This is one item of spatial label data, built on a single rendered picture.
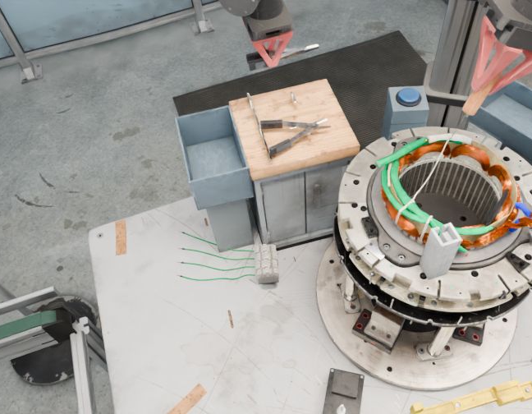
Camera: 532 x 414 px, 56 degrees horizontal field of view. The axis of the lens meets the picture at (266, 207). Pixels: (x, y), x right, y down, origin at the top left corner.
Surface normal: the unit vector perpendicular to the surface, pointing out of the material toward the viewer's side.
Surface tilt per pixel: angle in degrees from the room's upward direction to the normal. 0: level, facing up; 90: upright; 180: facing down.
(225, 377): 0
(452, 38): 90
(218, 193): 90
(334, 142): 0
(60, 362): 0
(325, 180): 90
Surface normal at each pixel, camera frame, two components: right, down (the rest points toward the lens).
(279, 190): 0.25, 0.77
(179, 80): -0.08, -0.58
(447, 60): -0.30, 0.79
